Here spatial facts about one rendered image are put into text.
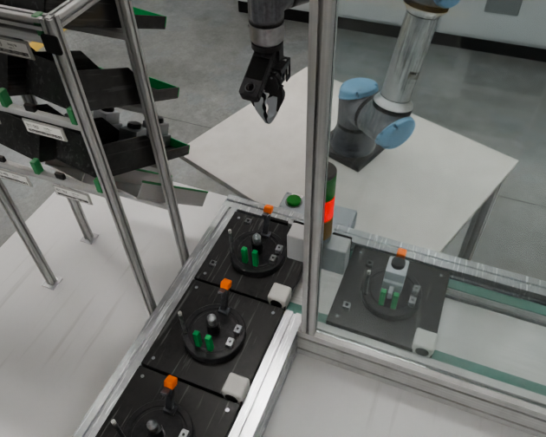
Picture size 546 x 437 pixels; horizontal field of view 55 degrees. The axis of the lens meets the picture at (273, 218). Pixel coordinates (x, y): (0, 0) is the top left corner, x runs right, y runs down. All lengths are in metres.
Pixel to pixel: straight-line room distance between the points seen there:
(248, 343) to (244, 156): 0.78
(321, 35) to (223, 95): 2.95
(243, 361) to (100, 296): 0.48
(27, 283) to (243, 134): 0.85
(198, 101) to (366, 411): 2.72
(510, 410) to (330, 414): 0.37
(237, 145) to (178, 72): 2.16
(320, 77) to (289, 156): 1.06
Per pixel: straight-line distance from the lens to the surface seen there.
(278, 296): 1.22
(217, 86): 3.73
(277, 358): 1.18
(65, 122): 0.97
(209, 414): 1.13
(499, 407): 1.24
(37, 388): 1.39
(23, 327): 1.49
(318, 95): 0.75
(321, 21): 0.70
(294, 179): 1.68
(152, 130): 1.12
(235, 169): 1.73
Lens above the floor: 2.00
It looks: 47 degrees down
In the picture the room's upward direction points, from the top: 2 degrees counter-clockwise
